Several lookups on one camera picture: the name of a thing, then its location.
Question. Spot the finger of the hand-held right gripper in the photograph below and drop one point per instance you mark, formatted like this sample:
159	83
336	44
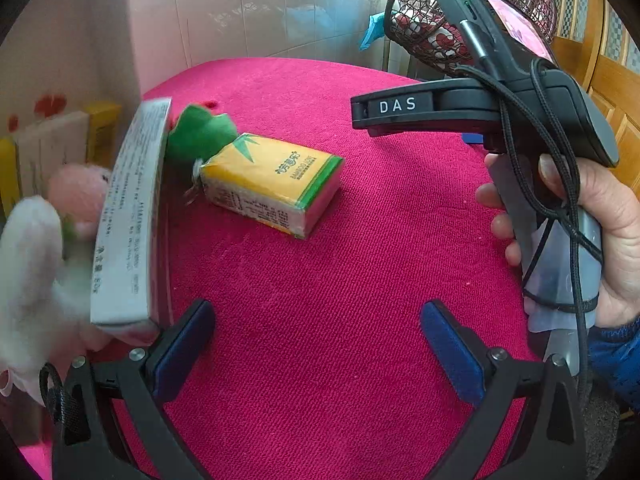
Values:
400	106

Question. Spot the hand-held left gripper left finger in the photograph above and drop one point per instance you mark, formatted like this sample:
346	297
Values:
182	355

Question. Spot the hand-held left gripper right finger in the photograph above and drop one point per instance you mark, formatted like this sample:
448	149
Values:
452	355

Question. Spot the yellow tissue pack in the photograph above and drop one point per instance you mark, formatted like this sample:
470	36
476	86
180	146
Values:
270	180

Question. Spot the long grey printed box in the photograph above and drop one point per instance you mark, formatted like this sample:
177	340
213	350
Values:
127	210

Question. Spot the white storage box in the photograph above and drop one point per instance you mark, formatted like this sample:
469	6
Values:
50	145

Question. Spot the person's right forearm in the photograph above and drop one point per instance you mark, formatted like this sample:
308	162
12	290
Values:
617	360

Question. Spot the person's right hand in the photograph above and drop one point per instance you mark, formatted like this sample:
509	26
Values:
620	250

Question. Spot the red floral cushion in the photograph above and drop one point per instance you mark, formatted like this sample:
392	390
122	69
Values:
435	42

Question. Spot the wooden door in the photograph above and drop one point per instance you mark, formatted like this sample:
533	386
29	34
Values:
615	90

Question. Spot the red table cloth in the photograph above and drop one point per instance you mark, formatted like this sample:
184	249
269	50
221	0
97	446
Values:
325	285

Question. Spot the white plush toy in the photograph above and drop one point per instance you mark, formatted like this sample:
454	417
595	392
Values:
30	270

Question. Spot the pink plush toy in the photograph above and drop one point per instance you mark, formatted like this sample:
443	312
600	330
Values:
80	190

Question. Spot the green and red plush toy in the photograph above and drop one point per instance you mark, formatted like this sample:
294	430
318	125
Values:
200	132

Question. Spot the yellow carton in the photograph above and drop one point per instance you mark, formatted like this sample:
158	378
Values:
102	127

